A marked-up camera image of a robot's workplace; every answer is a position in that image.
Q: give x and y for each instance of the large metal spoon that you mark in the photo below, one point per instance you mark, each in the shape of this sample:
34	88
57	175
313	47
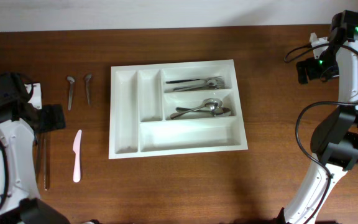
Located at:
219	112
211	103

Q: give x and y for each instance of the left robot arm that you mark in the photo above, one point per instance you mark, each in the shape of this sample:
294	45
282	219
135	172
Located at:
20	200

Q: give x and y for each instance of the small metal spoon right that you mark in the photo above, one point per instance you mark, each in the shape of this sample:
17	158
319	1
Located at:
87	79

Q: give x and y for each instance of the small metal spoon left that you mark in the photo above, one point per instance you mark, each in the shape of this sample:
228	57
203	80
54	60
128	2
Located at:
71	80

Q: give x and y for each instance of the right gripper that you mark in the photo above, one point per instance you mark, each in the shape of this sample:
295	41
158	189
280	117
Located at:
313	72

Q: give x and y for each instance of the metal fork dark handle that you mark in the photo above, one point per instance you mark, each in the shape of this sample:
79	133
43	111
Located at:
195	79

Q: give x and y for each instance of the small metal spoon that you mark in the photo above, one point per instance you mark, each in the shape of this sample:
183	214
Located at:
71	80
87	79

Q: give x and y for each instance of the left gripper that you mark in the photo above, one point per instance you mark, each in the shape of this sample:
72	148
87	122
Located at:
55	120

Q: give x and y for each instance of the pink plastic knife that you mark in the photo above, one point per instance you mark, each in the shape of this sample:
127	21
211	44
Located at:
77	150

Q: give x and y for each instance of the white cutlery tray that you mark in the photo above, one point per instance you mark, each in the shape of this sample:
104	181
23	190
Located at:
141	104

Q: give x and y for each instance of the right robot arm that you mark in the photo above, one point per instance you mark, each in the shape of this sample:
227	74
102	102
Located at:
334	142

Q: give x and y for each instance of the dark chopstick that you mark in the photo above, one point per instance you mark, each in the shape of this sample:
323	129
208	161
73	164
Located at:
38	157
45	162

